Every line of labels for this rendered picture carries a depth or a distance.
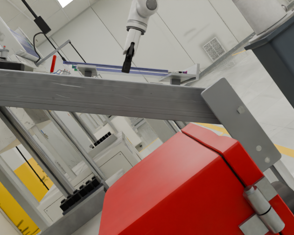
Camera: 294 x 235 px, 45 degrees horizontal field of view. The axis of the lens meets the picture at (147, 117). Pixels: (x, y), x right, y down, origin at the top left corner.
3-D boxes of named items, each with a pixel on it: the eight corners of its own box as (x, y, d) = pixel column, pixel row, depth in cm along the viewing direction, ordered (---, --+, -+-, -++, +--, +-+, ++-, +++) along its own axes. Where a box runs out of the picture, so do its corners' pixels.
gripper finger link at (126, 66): (125, 55, 144) (121, 71, 144) (125, 53, 141) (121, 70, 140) (133, 57, 144) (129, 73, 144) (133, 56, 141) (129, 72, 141)
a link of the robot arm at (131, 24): (126, 24, 149) (124, 30, 149) (128, 18, 140) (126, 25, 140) (145, 29, 150) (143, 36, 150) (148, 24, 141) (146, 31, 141)
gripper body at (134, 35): (126, 29, 149) (120, 54, 149) (128, 23, 139) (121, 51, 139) (143, 33, 150) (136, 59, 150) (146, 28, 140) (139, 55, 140)
